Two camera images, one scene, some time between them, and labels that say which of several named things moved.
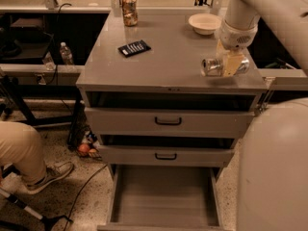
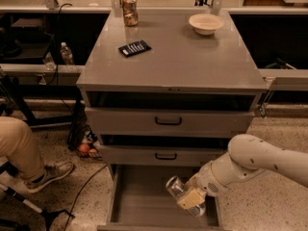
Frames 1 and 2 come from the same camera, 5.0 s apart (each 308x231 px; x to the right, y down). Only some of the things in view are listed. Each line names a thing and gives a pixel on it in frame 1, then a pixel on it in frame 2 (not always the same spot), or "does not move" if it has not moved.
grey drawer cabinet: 165,131 does not move
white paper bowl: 204,23 does not move
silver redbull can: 216,67 → 175,187
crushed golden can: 130,10 does not move
